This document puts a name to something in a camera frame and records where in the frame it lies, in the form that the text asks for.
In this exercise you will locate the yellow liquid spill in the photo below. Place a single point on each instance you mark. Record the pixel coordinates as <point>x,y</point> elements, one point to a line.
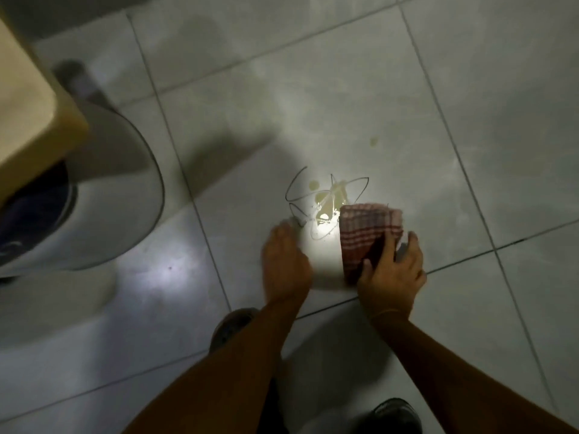
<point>328,198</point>

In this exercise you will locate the person's dark shoe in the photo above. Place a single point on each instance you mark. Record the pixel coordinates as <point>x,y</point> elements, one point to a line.
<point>393,418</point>
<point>230,327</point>

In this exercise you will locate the person's dark right shoe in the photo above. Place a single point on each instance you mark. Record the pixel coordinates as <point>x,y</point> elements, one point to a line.
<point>393,418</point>

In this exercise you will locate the red checkered cloth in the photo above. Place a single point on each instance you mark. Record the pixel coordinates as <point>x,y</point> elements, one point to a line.
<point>362,230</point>

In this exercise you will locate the person's left fingers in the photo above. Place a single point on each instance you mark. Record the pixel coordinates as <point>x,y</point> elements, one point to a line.
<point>282,239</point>

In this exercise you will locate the person's right hand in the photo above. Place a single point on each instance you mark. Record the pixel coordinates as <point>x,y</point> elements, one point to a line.
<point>393,284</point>

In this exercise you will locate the light wooden table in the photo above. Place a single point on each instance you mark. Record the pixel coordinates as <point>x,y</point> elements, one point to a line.
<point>27,112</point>

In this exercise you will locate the white round appliance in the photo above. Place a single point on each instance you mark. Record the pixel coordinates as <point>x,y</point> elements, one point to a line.
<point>113,198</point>

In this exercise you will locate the person's left hand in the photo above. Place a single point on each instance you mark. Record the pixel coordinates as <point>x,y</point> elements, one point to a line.
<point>285,266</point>

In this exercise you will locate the person's right forearm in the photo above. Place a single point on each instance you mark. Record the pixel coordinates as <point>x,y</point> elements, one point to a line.
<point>452,379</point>

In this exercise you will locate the person's right thumb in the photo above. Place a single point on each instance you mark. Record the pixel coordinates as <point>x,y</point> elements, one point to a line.
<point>368,271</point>

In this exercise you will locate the person's dark left shoe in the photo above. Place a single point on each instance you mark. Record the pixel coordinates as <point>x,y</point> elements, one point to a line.
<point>230,327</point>

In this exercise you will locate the person's left forearm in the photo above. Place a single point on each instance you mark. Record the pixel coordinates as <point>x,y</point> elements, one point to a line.
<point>235,370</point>

